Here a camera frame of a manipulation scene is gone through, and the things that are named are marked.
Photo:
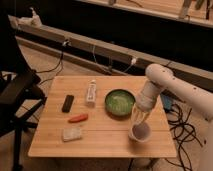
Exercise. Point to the white tube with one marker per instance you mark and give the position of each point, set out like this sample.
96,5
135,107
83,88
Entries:
91,93

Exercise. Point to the orange carrot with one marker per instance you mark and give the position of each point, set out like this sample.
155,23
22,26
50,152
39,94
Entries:
78,118

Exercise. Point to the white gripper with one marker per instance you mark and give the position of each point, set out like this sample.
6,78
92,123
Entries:
145,101

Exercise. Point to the white spray bottle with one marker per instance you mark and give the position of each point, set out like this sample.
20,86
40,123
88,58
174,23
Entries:
36,21

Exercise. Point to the blue box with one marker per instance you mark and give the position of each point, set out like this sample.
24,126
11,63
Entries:
167,103

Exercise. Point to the green ceramic bowl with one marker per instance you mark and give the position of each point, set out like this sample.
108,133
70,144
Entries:
119,102

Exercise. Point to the wooden table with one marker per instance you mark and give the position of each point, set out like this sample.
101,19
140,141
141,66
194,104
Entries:
102,135

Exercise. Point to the black chair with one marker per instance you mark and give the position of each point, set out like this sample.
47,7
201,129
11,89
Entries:
20,96

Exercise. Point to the black remote control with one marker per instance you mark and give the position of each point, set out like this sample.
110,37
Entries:
67,103

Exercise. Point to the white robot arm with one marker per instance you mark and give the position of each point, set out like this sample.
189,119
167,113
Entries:
160,78

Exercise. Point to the white sponge block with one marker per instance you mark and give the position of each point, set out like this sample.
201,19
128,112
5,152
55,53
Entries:
70,134

